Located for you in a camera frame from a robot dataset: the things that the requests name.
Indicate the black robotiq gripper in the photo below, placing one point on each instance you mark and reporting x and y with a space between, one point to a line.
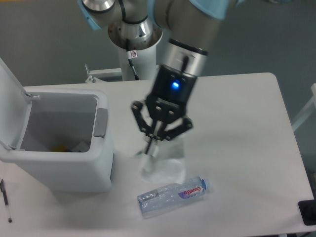
166 102

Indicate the clear plastic wrapper bag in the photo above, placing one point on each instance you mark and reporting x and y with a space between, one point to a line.
164 163

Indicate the clear plastic water bottle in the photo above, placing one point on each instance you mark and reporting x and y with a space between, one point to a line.
173 196

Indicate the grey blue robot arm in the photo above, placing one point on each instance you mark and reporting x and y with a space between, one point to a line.
165 40

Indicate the trash inside the can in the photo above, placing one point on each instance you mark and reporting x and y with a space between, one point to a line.
81 147

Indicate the white plastic trash can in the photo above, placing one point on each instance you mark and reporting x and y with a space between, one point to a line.
66 117

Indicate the white trash can lid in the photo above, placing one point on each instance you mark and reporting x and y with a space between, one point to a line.
15 109

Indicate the black device at table edge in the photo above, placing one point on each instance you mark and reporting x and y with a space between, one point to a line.
308 211

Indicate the black ballpoint pen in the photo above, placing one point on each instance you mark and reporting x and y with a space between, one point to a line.
5 198

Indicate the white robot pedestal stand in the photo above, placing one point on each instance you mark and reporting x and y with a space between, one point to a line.
137 60

